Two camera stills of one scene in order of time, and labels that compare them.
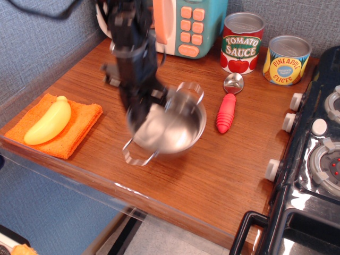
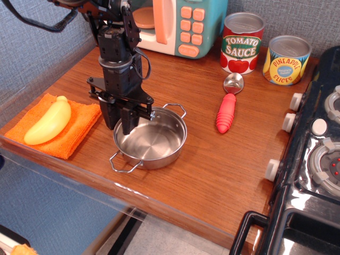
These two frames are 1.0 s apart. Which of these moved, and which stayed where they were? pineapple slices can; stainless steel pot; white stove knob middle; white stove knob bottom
Moved: stainless steel pot
Stayed: white stove knob bottom; white stove knob middle; pineapple slices can
